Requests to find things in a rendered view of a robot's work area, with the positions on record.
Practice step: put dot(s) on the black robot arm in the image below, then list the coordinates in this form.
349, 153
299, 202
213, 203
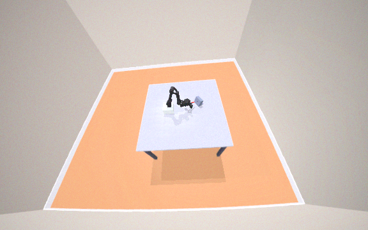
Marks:
181, 103

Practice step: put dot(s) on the grey-blue flat panel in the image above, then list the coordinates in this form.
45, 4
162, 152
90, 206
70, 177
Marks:
198, 101

